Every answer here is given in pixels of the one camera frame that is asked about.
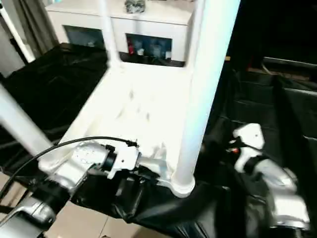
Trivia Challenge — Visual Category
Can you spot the white plastic stool seat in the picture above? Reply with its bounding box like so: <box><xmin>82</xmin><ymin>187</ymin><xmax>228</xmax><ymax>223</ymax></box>
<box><xmin>38</xmin><ymin>58</ymin><xmax>196</xmax><ymax>199</ymax></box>

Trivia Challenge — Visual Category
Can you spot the white plastic table leg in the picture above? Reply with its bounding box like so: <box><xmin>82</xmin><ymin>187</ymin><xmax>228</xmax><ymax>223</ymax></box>
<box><xmin>172</xmin><ymin>0</ymin><xmax>243</xmax><ymax>189</ymax></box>
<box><xmin>0</xmin><ymin>83</ymin><xmax>54</xmax><ymax>157</ymax></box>
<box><xmin>188</xmin><ymin>0</ymin><xmax>208</xmax><ymax>69</ymax></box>
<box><xmin>98</xmin><ymin>0</ymin><xmax>123</xmax><ymax>69</ymax></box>

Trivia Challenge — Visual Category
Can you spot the dark object on cabinet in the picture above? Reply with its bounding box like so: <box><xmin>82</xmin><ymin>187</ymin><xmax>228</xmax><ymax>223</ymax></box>
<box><xmin>124</xmin><ymin>0</ymin><xmax>147</xmax><ymax>13</ymax></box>

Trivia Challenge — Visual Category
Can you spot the black work mat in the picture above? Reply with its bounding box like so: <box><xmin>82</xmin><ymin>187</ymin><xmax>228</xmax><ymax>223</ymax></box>
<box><xmin>0</xmin><ymin>42</ymin><xmax>317</xmax><ymax>238</ymax></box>

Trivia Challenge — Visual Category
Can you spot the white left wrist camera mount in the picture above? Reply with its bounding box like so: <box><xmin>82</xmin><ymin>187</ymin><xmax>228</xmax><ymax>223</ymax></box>
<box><xmin>106</xmin><ymin>145</ymin><xmax>142</xmax><ymax>179</ymax></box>

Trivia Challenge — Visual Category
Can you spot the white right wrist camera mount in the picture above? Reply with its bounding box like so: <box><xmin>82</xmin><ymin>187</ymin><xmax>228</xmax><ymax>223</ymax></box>
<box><xmin>232</xmin><ymin>123</ymin><xmax>265</xmax><ymax>174</ymax></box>

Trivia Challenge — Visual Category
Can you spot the white cabinet with glass doors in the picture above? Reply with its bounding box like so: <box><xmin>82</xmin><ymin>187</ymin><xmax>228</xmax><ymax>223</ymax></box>
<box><xmin>46</xmin><ymin>0</ymin><xmax>194</xmax><ymax>67</ymax></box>

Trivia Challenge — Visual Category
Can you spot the long black rod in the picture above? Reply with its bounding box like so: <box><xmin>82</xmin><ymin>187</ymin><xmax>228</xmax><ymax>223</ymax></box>
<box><xmin>262</xmin><ymin>56</ymin><xmax>317</xmax><ymax>71</ymax></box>

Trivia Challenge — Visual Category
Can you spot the grey camera tripod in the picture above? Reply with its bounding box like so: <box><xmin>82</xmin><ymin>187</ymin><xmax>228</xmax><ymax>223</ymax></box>
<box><xmin>0</xmin><ymin>4</ymin><xmax>35</xmax><ymax>62</ymax></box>

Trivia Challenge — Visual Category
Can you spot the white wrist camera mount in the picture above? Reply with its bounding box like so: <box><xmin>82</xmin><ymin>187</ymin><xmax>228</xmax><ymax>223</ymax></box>
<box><xmin>232</xmin><ymin>123</ymin><xmax>265</xmax><ymax>174</ymax></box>
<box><xmin>106</xmin><ymin>145</ymin><xmax>142</xmax><ymax>179</ymax></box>

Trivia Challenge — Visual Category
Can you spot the grey curtain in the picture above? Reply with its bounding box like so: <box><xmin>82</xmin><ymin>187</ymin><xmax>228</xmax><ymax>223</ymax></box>
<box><xmin>17</xmin><ymin>0</ymin><xmax>59</xmax><ymax>58</ymax></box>

